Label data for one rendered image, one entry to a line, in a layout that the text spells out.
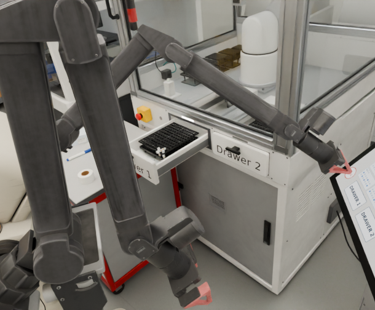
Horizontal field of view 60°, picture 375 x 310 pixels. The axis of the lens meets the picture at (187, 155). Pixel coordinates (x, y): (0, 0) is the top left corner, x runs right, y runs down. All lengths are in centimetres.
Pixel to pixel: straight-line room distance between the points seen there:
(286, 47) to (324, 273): 139
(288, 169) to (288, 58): 42
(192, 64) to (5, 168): 50
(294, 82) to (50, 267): 87
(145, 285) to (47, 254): 152
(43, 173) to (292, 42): 83
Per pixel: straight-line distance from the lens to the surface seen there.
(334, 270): 214
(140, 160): 136
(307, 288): 203
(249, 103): 91
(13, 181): 68
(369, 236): 94
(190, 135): 150
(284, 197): 139
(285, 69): 113
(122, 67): 88
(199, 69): 88
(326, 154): 101
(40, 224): 55
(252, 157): 135
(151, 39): 86
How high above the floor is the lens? 166
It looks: 34 degrees down
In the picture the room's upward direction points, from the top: 7 degrees counter-clockwise
